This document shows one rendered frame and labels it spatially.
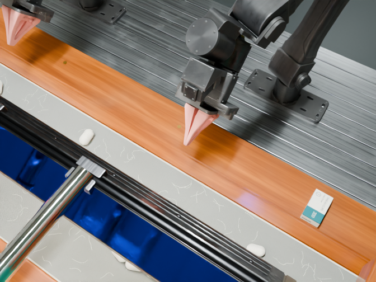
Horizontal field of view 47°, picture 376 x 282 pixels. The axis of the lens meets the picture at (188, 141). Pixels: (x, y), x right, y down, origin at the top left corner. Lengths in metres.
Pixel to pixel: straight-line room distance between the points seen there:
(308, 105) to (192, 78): 0.47
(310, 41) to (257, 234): 0.40
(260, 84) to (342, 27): 1.26
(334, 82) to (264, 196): 0.42
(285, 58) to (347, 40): 1.31
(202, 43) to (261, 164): 0.30
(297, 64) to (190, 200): 0.36
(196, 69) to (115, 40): 0.57
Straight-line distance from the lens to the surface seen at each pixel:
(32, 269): 0.82
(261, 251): 0.80
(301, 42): 0.93
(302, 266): 0.83
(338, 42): 2.22
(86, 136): 0.91
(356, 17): 2.37
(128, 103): 0.93
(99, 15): 1.25
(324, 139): 1.04
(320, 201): 0.83
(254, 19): 0.71
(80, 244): 0.84
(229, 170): 0.85
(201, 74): 0.65
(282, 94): 1.03
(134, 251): 0.47
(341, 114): 1.09
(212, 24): 0.66
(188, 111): 0.73
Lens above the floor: 1.52
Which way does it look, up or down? 59 degrees down
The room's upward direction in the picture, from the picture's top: straight up
